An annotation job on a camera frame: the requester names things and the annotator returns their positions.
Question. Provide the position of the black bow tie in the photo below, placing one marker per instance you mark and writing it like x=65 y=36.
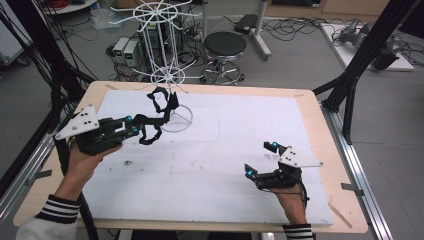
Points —
x=173 y=101
x=156 y=120

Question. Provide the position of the black round stool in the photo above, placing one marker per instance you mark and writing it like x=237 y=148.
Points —
x=225 y=43

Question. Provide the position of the black computer tower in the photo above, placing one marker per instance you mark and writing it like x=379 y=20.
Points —
x=156 y=36

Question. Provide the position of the black metal frame stand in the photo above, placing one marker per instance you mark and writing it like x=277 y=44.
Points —
x=366 y=46
x=50 y=56

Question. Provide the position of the grey bench power supply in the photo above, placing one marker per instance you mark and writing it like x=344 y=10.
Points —
x=131 y=53
x=119 y=48

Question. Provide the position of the thin wooden stick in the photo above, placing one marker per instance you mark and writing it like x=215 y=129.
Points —
x=340 y=215

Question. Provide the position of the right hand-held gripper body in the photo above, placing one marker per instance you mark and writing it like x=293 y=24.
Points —
x=286 y=176

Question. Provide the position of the white foam mat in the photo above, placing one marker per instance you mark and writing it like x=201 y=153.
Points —
x=206 y=186

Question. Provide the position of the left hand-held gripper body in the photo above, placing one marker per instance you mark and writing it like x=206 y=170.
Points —
x=80 y=125

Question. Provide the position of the black flat box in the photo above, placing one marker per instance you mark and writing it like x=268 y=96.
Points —
x=246 y=23

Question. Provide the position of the grey metal clamp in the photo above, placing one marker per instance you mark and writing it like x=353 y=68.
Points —
x=351 y=189
x=38 y=176

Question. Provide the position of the aluminium rail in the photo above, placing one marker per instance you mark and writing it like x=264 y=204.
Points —
x=20 y=180
x=358 y=173

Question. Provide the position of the white round table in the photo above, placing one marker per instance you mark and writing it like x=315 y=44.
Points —
x=71 y=7

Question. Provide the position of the white stand post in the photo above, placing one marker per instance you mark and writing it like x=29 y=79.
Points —
x=260 y=30

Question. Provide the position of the grey robot device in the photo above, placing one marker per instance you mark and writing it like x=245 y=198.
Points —
x=353 y=33

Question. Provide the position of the white floor platform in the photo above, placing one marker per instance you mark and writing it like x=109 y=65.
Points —
x=343 y=53

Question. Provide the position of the person's left hand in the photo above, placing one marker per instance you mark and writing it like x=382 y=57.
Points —
x=78 y=170

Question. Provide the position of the person's right hand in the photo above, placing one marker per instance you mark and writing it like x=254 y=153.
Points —
x=293 y=206

